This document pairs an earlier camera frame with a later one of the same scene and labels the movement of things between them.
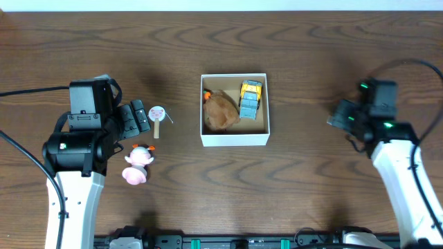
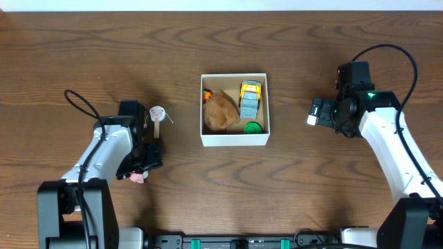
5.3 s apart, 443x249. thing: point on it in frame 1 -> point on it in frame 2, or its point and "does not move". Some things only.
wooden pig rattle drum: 156,113 does not move
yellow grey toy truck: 250,94 does not move
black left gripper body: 133,118 -> 146,163
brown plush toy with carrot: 220,110 does not move
